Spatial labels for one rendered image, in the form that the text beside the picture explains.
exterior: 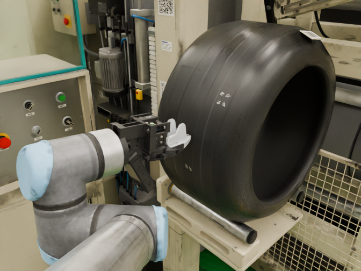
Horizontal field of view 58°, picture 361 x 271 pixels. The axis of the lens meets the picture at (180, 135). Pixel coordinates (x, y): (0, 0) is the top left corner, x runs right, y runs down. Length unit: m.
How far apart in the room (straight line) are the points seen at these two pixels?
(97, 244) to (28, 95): 0.91
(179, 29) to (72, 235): 0.69
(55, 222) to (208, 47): 0.54
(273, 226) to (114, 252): 0.87
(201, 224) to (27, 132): 0.70
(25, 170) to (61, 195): 0.07
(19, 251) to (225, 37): 1.10
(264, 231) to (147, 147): 0.65
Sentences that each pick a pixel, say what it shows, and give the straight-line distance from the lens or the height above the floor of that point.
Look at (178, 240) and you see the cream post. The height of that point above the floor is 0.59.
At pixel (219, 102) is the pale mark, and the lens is 0.74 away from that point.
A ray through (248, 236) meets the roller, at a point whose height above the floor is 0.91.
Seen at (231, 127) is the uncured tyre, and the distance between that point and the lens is 0.73.
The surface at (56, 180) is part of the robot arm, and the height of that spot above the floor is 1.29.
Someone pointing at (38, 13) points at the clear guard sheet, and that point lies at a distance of 1.21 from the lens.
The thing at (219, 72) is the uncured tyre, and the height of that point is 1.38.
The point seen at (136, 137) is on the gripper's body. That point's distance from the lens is 0.65.
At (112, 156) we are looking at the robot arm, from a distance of 0.59.
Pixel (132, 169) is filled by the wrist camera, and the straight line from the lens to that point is 0.68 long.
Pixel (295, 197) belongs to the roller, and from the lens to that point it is 1.19.
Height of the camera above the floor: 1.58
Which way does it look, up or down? 26 degrees down
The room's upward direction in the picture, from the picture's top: straight up
